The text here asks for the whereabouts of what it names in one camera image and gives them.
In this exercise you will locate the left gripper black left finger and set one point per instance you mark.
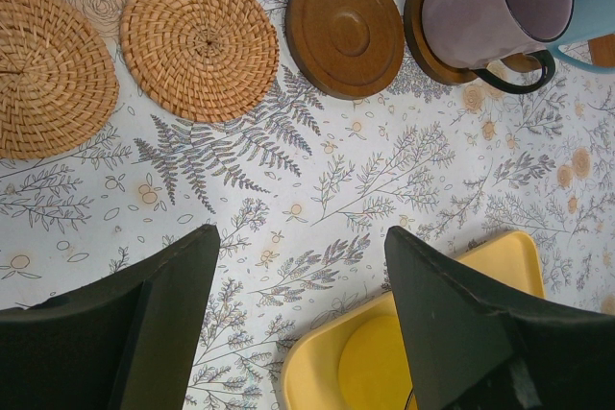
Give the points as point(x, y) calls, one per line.
point(125, 341)

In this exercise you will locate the blue mug cream inside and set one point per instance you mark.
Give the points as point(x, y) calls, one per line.
point(591, 19)

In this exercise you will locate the light woven coaster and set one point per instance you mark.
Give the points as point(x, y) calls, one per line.
point(58, 83)
point(203, 60)

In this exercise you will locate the dark brown wooden coaster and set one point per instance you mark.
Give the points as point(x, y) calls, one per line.
point(348, 49)
point(445, 74)

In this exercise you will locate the yellow glass cup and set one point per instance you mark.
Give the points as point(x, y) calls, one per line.
point(373, 372)

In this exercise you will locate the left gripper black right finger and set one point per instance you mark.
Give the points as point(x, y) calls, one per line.
point(473, 342)

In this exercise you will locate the orange compartment tray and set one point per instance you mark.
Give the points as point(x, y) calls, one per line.
point(602, 50)

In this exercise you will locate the yellow plastic tray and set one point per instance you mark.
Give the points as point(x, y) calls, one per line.
point(310, 371)

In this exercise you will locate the purple mug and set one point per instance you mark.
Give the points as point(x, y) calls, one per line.
point(469, 34)

